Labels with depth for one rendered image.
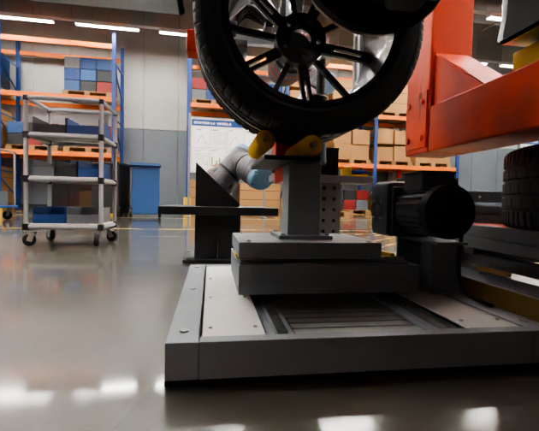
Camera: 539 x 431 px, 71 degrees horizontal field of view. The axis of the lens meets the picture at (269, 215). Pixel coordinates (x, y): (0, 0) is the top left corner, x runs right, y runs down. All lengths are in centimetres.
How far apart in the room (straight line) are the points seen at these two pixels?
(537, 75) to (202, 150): 660
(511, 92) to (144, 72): 1181
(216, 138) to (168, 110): 498
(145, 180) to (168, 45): 640
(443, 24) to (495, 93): 46
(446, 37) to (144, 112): 1112
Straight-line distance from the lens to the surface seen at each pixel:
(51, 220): 298
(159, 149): 1202
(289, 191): 112
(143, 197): 716
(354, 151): 1172
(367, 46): 143
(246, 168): 204
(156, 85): 1242
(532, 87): 114
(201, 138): 740
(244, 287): 99
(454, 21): 164
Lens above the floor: 33
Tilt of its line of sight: 2 degrees down
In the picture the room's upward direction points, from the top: 1 degrees clockwise
